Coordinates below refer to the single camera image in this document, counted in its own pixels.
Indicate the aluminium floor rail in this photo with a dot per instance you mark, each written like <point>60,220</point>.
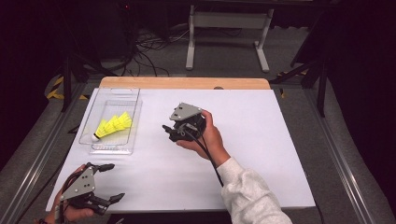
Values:
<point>344,174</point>
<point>32,174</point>

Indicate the person's left hand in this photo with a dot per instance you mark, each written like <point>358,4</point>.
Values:
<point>73,214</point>

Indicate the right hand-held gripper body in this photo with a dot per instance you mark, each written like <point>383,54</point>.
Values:
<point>186,112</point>

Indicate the black tripod stand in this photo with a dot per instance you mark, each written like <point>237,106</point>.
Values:
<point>321,93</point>
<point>66,87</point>

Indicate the clear plastic tray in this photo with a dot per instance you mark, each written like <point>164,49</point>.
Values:
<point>118,96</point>

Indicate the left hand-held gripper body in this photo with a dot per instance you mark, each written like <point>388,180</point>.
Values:
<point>81,185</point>

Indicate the yellow black floor tape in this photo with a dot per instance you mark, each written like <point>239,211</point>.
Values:
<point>53,93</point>

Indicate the desk with grey metal legs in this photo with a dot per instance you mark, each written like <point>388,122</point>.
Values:
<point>230,20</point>

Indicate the person's right hand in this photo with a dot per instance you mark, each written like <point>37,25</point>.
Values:
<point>213,146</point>

